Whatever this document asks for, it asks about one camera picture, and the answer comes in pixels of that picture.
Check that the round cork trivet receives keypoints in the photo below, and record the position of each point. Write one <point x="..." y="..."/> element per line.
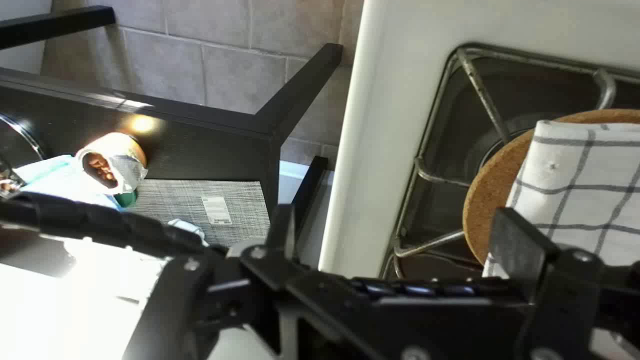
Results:
<point x="491" y="192"/>

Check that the black side table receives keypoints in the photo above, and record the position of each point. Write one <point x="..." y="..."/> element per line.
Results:
<point x="201" y="127"/>

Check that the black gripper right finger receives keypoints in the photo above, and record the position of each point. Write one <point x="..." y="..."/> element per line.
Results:
<point x="526" y="252"/>

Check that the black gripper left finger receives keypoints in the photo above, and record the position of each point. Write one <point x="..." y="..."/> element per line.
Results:
<point x="282" y="232"/>

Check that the folded white checkered cloth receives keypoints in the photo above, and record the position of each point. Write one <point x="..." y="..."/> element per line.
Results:
<point x="587" y="192"/>

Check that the grey grid cutting mat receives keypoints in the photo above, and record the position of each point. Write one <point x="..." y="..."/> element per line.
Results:
<point x="172" y="207"/>

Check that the white gas stove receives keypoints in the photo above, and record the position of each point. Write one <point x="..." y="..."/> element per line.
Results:
<point x="392" y="101"/>

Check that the light teal sheet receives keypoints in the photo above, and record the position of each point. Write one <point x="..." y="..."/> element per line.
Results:
<point x="53" y="177"/>

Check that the white cup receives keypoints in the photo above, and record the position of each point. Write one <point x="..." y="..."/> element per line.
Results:
<point x="113" y="161"/>

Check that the shiny metal pot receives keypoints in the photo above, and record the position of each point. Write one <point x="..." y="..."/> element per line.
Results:
<point x="17" y="143"/>

